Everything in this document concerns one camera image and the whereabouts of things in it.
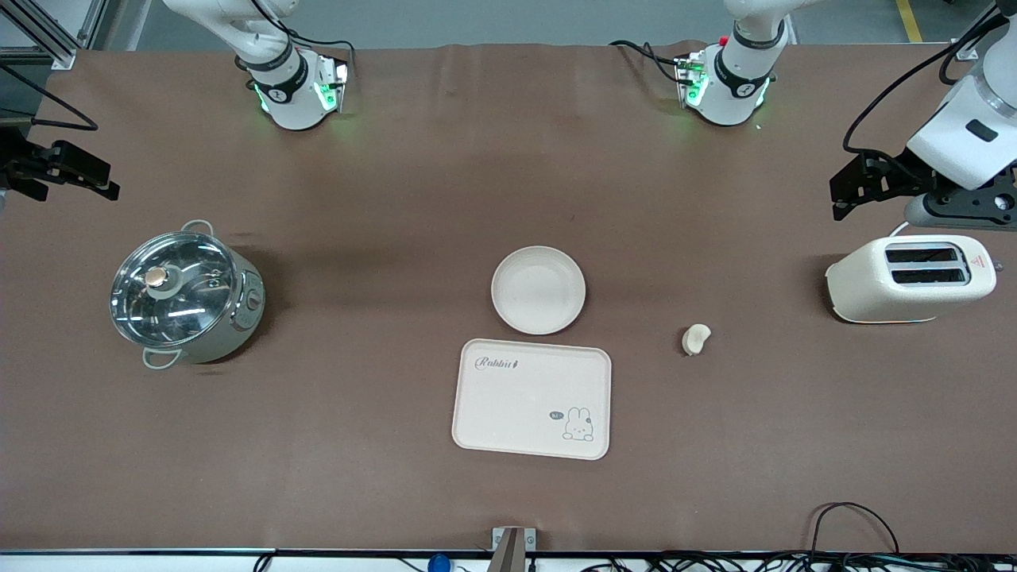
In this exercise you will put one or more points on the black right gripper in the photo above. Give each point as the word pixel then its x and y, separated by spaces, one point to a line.
pixel 17 164

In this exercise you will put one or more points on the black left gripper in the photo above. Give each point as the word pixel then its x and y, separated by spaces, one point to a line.
pixel 896 172

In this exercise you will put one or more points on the pale steamed bun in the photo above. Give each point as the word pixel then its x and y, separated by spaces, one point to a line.
pixel 695 340

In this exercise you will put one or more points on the cream round plate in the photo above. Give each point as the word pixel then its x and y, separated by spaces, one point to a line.
pixel 538 290

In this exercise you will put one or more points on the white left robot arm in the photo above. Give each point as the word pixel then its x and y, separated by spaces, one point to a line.
pixel 735 95

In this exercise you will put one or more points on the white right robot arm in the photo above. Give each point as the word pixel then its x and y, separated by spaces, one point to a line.
pixel 290 103

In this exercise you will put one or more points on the cream two-slot toaster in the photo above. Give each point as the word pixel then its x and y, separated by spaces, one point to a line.
pixel 866 290

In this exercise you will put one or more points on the glass pot lid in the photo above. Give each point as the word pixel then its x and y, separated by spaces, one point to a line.
pixel 179 294

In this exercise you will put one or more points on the pale green electric pot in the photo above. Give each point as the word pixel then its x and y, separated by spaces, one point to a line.
pixel 238 318

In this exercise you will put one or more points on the brown table cover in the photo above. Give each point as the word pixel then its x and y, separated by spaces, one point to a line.
pixel 397 199

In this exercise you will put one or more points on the cream rabbit print tray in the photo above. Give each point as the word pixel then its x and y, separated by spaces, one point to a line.
pixel 516 405

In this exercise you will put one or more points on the blue round knob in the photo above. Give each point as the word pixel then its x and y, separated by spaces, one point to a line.
pixel 438 564

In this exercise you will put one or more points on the aluminium frame post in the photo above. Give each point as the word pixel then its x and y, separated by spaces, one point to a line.
pixel 965 52
pixel 56 44

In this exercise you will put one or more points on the metal table-edge bracket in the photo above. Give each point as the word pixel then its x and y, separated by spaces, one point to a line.
pixel 512 544

